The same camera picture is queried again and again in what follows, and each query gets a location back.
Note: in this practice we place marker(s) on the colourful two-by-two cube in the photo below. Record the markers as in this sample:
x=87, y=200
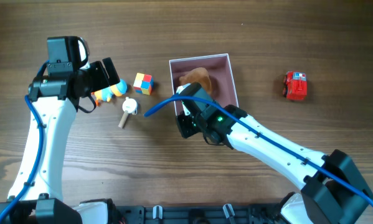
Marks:
x=143, y=83

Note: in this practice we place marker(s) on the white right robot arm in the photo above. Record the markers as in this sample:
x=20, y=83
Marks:
x=331, y=188

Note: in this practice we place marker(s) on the white wooden rattle drum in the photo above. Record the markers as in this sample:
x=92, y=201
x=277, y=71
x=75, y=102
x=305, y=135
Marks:
x=129, y=106

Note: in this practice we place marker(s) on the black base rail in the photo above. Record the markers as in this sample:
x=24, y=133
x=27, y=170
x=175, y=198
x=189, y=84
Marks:
x=265, y=213

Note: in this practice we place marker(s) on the yellow blue duck toy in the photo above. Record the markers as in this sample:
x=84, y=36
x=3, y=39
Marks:
x=108, y=93

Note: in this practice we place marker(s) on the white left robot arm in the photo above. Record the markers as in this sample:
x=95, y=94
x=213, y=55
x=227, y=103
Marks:
x=36, y=196

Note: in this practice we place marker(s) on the brown plush toy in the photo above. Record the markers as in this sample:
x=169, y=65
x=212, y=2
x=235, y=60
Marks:
x=199, y=75

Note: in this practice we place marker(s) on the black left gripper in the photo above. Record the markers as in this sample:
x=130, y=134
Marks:
x=98, y=68

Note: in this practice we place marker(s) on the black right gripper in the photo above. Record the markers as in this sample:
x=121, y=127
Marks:
x=184, y=130

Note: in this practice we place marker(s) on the white pink-lined box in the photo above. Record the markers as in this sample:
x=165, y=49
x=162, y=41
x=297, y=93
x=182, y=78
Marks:
x=220, y=73

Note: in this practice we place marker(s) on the red toy fire truck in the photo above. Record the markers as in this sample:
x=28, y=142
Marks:
x=295, y=86

